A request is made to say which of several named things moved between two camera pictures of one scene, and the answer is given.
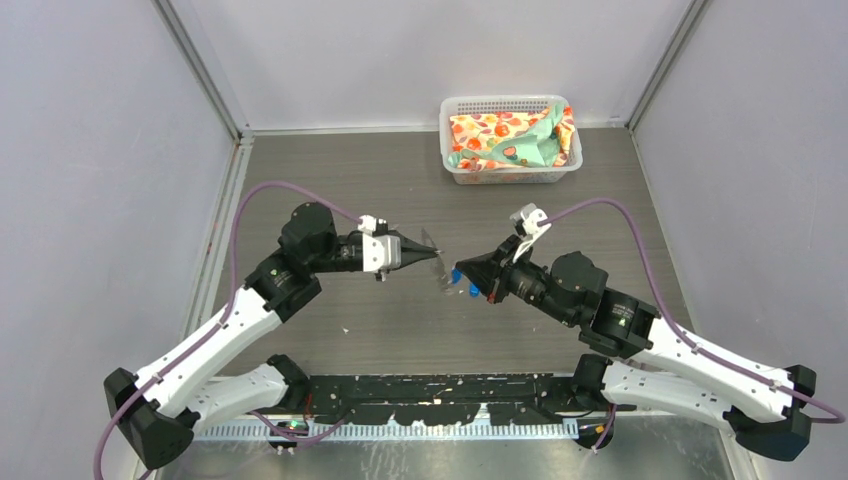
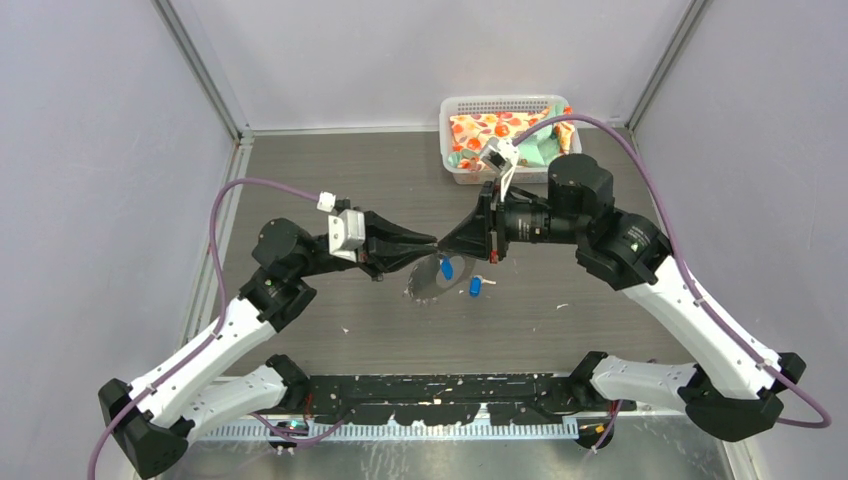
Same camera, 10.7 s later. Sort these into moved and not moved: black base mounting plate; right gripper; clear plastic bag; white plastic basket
Moved: right gripper; clear plastic bag
Not moved: white plastic basket; black base mounting plate
